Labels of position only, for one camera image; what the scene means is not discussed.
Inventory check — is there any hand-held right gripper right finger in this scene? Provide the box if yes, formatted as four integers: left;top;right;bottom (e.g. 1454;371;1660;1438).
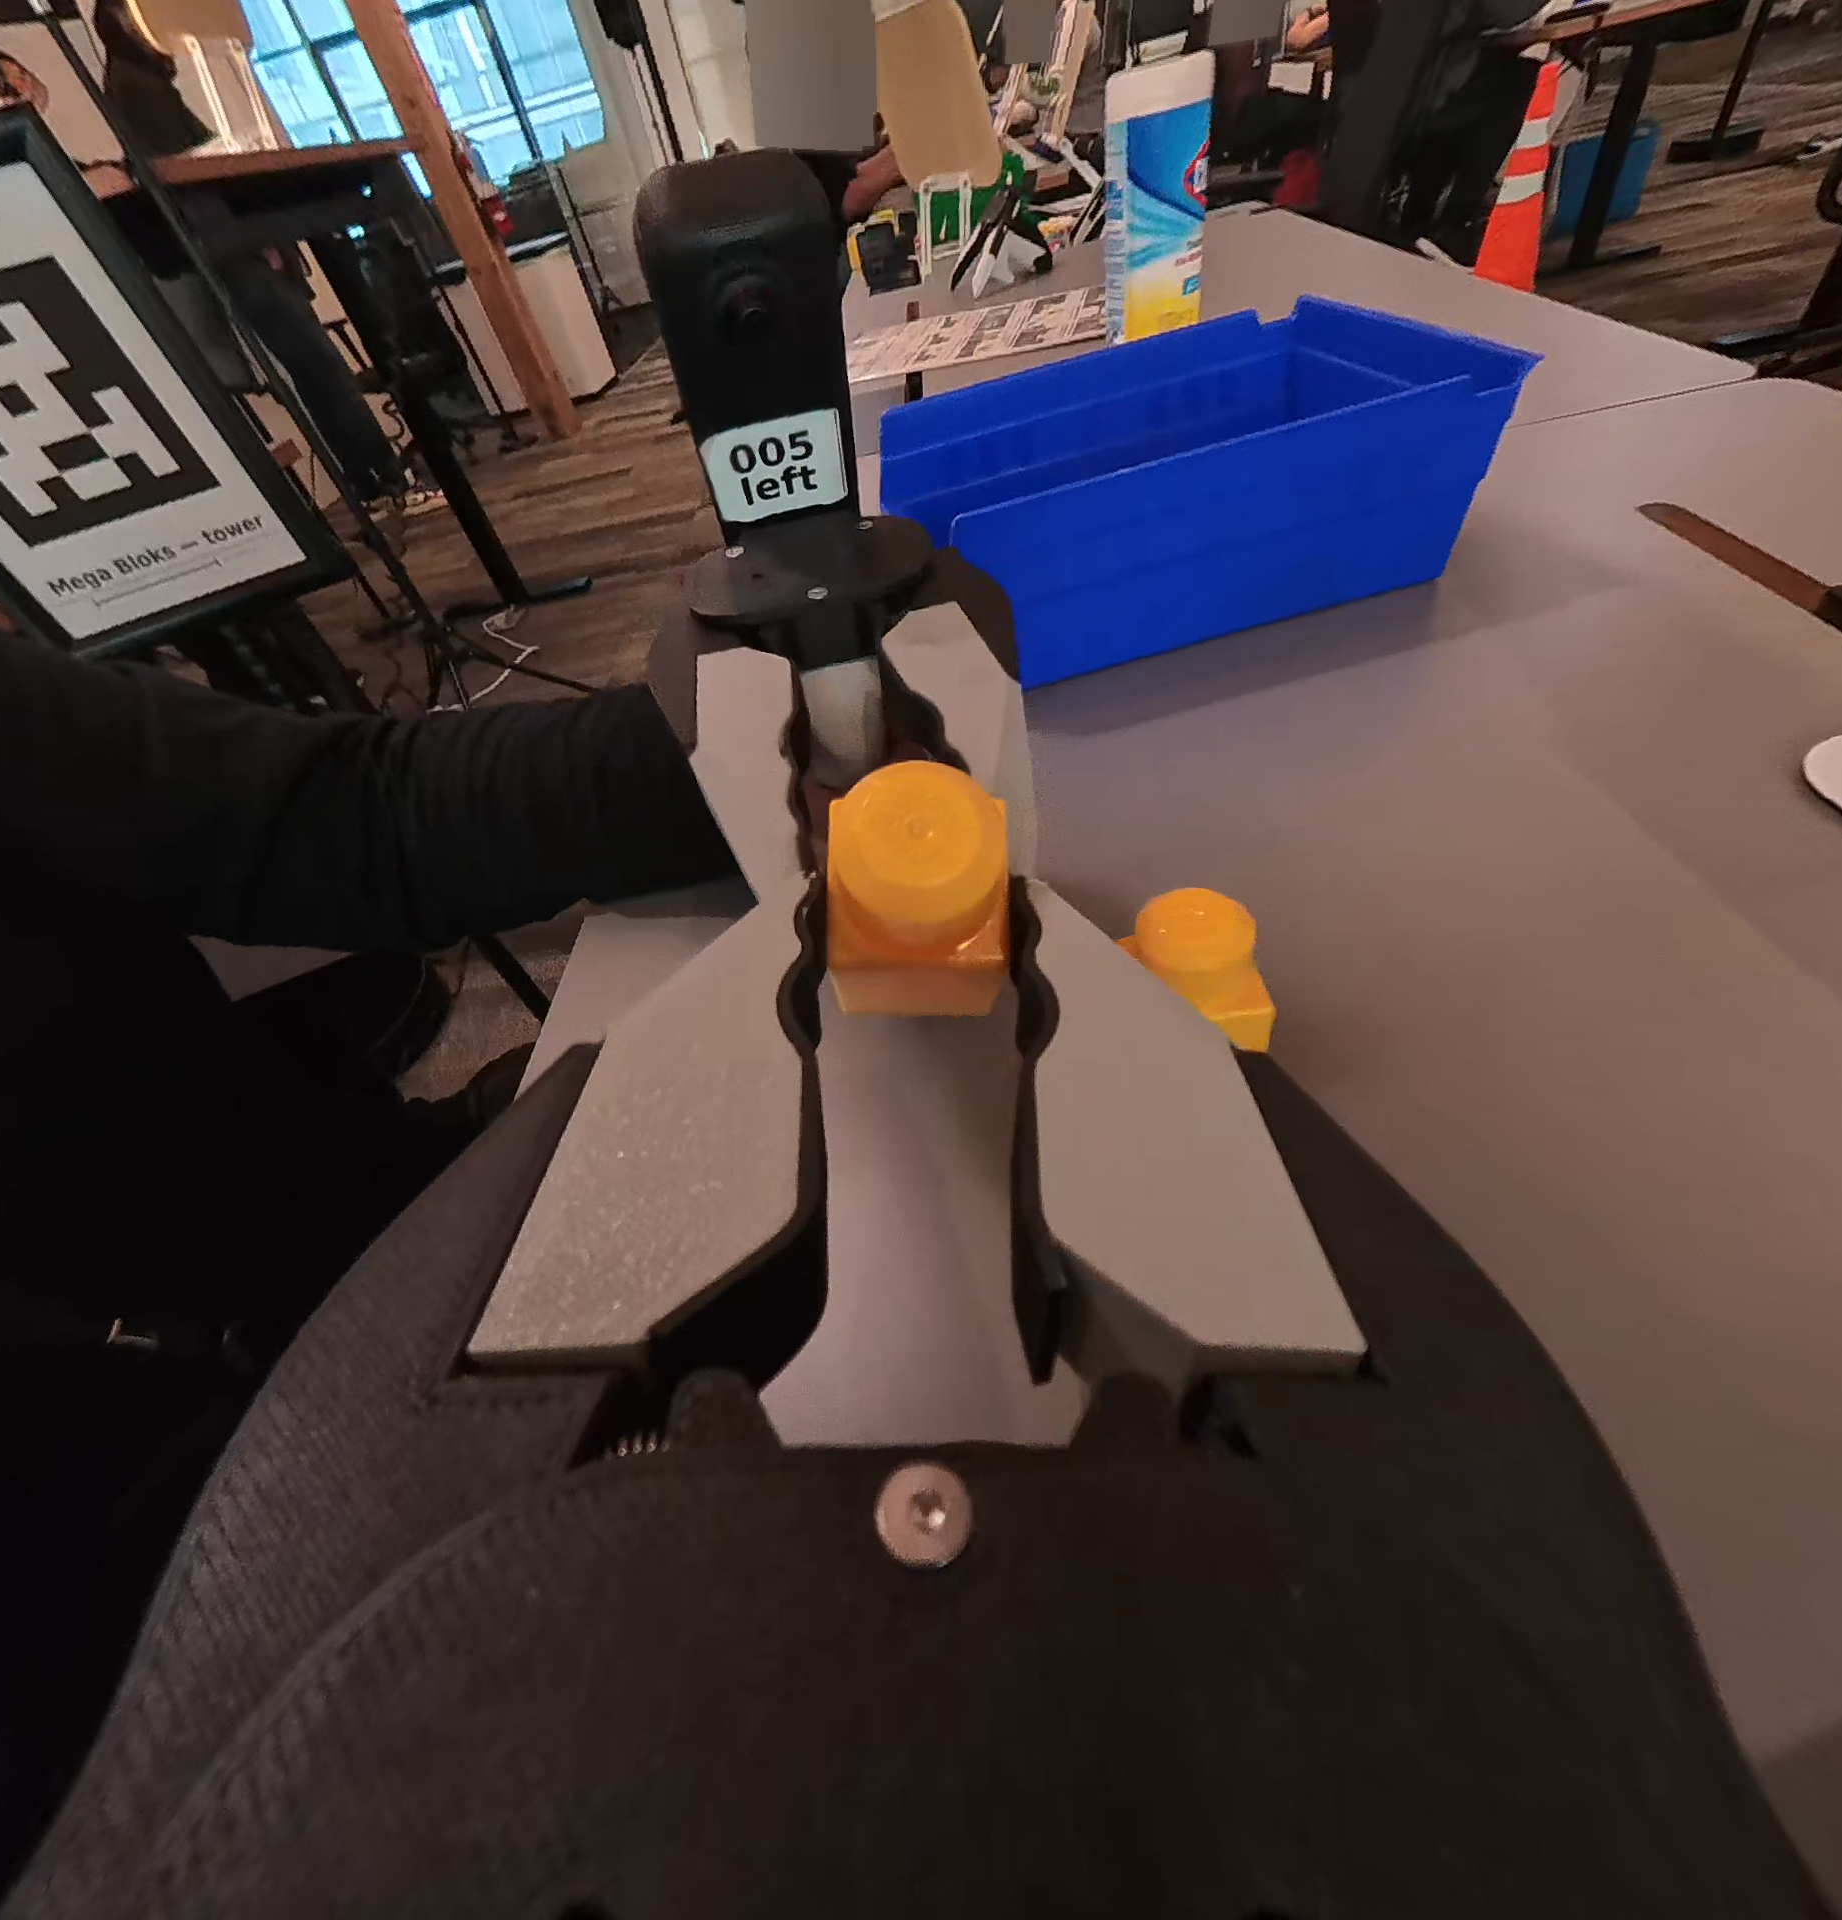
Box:
1011;877;1373;1389

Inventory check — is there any black standing desk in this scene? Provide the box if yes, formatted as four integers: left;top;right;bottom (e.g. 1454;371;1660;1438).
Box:
141;135;599;699

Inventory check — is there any framed marker sign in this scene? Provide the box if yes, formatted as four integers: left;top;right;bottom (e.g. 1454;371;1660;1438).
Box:
0;115;356;656

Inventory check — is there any orange traffic cone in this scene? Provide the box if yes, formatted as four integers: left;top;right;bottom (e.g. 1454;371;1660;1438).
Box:
1472;60;1569;295

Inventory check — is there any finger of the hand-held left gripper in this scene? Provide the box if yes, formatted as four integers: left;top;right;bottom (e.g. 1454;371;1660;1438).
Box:
687;643;825;908
875;599;1041;893

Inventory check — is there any blue white wipes canister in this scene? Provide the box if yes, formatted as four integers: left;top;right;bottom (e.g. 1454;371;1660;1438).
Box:
1102;44;1216;344

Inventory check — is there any yellow mega block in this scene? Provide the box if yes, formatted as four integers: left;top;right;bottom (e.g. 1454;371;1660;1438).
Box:
1127;890;1277;1054
822;760;1015;1021

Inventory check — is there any printed paper sheet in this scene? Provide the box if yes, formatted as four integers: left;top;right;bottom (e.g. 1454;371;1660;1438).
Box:
846;284;1119;389

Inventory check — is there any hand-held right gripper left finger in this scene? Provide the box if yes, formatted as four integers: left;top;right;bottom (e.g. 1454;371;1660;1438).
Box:
467;877;832;1383

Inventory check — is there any blue plastic bin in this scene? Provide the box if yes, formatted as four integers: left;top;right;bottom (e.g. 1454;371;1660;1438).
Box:
875;292;1544;695

